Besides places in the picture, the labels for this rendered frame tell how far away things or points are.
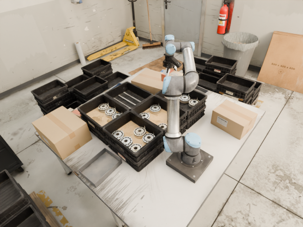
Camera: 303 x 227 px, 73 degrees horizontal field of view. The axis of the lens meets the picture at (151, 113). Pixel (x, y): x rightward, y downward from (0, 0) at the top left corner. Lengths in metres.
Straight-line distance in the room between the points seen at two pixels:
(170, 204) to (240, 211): 1.01
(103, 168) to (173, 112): 0.72
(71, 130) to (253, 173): 1.95
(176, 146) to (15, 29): 3.72
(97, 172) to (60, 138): 0.39
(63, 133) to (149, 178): 0.77
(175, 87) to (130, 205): 0.84
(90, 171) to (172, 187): 0.64
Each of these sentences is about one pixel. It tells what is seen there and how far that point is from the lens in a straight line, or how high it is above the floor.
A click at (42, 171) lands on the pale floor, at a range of 2.88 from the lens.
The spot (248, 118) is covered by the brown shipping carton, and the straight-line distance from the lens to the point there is 1.87.
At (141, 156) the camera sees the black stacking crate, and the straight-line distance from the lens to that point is 1.51.
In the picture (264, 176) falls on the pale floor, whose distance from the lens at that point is 2.62.
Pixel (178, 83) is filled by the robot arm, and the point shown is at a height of 1.33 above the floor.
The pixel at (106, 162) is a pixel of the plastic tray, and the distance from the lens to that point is 1.72.
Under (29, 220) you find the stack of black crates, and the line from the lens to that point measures 2.11.
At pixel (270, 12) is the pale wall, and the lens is 4.11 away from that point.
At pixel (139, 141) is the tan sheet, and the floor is 0.83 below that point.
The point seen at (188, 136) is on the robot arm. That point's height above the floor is 0.98.
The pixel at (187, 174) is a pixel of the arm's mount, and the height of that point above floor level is 0.74.
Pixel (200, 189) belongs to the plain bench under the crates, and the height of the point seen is 0.70.
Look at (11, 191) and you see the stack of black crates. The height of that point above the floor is 0.49.
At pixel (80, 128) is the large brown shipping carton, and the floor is 0.89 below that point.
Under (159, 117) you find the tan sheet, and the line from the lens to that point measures 1.82.
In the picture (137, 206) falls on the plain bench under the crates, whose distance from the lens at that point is 1.49.
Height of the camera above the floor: 2.03
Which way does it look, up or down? 40 degrees down
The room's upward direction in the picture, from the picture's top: 5 degrees counter-clockwise
